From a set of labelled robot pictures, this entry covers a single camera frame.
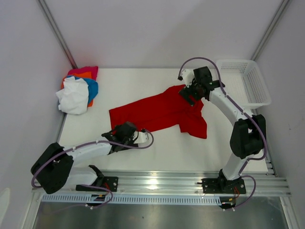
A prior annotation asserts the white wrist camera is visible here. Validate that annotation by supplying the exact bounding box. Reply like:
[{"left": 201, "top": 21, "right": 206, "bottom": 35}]
[
  {"left": 178, "top": 69, "right": 194, "bottom": 87},
  {"left": 134, "top": 130, "right": 149, "bottom": 144}
]

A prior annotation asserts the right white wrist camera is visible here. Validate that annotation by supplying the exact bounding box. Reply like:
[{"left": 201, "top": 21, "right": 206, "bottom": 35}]
[{"left": 178, "top": 69, "right": 194, "bottom": 87}]

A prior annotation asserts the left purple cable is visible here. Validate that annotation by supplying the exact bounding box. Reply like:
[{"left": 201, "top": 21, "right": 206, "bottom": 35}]
[{"left": 31, "top": 129, "right": 154, "bottom": 210}]

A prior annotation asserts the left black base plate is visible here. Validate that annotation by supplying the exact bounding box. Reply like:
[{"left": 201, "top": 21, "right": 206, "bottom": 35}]
[{"left": 76, "top": 177, "right": 119, "bottom": 192}]

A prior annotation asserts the blue t shirt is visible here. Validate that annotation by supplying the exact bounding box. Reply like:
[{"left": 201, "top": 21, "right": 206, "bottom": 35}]
[{"left": 66, "top": 75, "right": 99, "bottom": 107}]

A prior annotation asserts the pink t shirt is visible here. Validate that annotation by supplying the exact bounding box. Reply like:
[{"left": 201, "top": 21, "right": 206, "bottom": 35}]
[{"left": 68, "top": 66, "right": 99, "bottom": 80}]

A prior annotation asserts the red t shirt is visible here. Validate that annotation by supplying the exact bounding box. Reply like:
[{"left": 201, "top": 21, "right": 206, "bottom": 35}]
[{"left": 109, "top": 85, "right": 207, "bottom": 139}]

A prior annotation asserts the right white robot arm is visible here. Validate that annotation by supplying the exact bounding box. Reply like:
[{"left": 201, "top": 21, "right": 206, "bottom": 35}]
[{"left": 178, "top": 66, "right": 267, "bottom": 193}]

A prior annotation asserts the white plastic basket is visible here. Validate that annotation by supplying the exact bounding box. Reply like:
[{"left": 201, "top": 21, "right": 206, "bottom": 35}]
[{"left": 216, "top": 59, "right": 272, "bottom": 109}]

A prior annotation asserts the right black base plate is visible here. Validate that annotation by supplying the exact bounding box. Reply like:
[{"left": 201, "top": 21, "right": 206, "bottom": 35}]
[{"left": 201, "top": 178, "right": 246, "bottom": 194}]

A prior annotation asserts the white slotted cable duct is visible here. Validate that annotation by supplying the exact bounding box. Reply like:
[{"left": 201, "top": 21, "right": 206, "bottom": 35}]
[{"left": 41, "top": 194, "right": 221, "bottom": 206}]

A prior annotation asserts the orange t shirt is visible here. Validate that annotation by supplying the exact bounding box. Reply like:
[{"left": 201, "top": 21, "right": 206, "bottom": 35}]
[{"left": 61, "top": 72, "right": 93, "bottom": 107}]

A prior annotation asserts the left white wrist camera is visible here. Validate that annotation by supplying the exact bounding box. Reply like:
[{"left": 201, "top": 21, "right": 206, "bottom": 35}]
[{"left": 134, "top": 130, "right": 149, "bottom": 144}]

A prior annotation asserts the purple cable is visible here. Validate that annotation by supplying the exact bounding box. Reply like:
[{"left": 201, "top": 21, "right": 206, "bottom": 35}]
[
  {"left": 178, "top": 56, "right": 268, "bottom": 212},
  {"left": 31, "top": 129, "right": 154, "bottom": 210}
]

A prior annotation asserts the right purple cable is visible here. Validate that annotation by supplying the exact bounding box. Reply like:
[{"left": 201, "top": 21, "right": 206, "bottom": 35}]
[{"left": 178, "top": 56, "right": 268, "bottom": 212}]

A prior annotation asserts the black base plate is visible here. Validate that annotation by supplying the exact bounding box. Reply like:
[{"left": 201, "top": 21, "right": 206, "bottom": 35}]
[
  {"left": 201, "top": 178, "right": 246, "bottom": 194},
  {"left": 76, "top": 177, "right": 119, "bottom": 192}
]

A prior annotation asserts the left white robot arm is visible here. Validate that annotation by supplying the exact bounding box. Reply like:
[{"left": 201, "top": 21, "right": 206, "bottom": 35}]
[{"left": 30, "top": 122, "right": 148, "bottom": 194}]

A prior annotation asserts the aluminium mounting rail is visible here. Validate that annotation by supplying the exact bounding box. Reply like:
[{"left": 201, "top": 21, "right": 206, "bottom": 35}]
[{"left": 32, "top": 169, "right": 292, "bottom": 197}]

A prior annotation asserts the white t shirt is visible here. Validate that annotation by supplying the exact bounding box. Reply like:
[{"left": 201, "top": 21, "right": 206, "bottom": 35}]
[{"left": 56, "top": 76, "right": 89, "bottom": 115}]

